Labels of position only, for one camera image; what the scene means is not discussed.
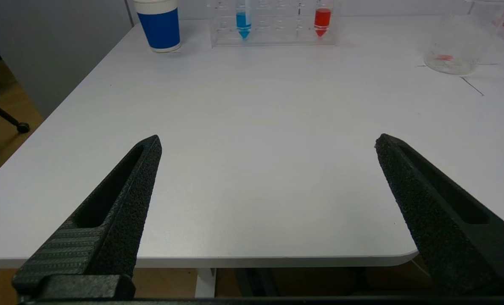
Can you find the black caster leg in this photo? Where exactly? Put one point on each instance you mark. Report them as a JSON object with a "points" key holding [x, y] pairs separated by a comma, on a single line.
{"points": [[6, 117]]}

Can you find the clear glass beaker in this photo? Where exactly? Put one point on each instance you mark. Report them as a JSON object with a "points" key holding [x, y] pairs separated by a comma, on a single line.
{"points": [[455, 46]]}

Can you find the blue and white paper cup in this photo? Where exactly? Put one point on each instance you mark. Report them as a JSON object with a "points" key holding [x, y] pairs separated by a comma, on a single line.
{"points": [[160, 29]]}

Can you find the white table leg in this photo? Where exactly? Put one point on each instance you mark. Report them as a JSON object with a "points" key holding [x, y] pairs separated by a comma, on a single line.
{"points": [[205, 281]]}

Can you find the test tube with red pigment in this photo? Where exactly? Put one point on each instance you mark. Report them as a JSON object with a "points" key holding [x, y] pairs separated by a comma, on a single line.
{"points": [[322, 21]]}

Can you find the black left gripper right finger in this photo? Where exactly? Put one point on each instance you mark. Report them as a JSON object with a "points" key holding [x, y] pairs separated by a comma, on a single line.
{"points": [[430, 212]]}

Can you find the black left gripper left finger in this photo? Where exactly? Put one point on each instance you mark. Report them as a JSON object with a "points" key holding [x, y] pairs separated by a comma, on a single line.
{"points": [[120, 212]]}

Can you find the test tube with blue pigment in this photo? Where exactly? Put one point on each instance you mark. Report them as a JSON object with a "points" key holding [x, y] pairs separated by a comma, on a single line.
{"points": [[243, 23]]}

